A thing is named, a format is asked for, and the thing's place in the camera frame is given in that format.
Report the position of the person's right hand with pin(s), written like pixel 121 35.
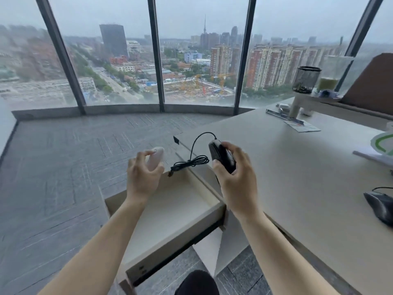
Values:
pixel 239 184

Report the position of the white desk shelf riser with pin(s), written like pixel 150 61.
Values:
pixel 319 101

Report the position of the white desk support panel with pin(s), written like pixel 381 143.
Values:
pixel 219 245

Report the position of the clear plastic ruler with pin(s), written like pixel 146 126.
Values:
pixel 278 113

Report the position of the person's right thumb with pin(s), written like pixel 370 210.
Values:
pixel 219 167

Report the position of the person's right forearm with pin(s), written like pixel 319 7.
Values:
pixel 285 251

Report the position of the open white desk drawer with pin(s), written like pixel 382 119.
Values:
pixel 178 218

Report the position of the person's left forearm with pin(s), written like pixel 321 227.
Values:
pixel 104 248

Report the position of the white printed paper leaflet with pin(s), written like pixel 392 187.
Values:
pixel 302 125

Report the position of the person's left hand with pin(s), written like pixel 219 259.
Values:
pixel 139 178

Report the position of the black grey computer mouse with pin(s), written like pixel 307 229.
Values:
pixel 382 207

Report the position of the small white box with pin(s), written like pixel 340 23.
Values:
pixel 283 108

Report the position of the person's left thumb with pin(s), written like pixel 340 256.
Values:
pixel 157 172

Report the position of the small blue item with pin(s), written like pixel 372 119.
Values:
pixel 330 93

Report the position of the white paper with green print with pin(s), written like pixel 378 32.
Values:
pixel 379 147

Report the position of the clear cup with green drink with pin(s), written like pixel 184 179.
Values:
pixel 333 75

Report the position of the black mesh pen holder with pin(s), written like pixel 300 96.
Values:
pixel 306 79

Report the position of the small black tag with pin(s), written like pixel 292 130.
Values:
pixel 176 140

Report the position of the person's black trouser knee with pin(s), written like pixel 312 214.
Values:
pixel 196 284

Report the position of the white computer mouse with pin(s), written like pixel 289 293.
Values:
pixel 155 160

